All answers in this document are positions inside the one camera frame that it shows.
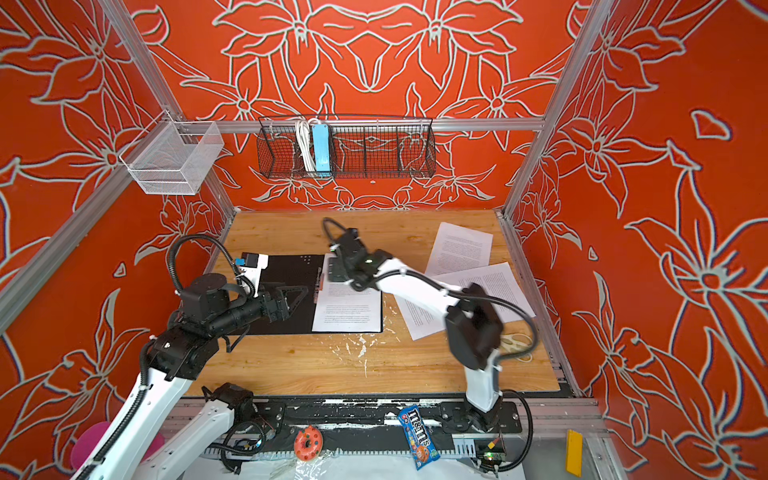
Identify blue folder black inside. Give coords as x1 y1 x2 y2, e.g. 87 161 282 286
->
249 254 383 335

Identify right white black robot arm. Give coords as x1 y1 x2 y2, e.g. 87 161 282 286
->
321 217 539 474

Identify pink plastic goblet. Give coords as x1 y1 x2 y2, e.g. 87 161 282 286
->
70 421 165 471

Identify yellow block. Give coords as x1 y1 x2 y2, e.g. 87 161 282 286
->
565 430 583 478

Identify small circuit board with wires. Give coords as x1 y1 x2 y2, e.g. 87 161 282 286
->
476 436 507 474

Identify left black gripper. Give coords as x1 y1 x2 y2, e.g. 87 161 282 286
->
213 277 309 338

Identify clear plastic bin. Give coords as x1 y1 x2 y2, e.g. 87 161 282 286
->
120 121 224 196

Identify red donut toy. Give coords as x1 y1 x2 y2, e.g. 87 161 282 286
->
293 426 324 462

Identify white scissors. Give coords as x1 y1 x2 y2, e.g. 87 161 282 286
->
500 332 533 363

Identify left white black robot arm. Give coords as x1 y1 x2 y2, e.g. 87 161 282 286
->
74 234 308 479

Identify black wire basket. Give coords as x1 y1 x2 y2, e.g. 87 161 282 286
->
256 114 437 180

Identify blue white box in basket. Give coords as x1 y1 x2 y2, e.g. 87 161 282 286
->
312 123 331 176

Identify blue m&m's candy bag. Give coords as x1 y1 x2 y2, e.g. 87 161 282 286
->
397 405 440 470

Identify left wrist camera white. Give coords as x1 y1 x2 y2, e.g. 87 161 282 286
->
235 252 269 298

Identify white cable in basket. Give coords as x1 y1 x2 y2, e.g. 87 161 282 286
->
294 119 319 175

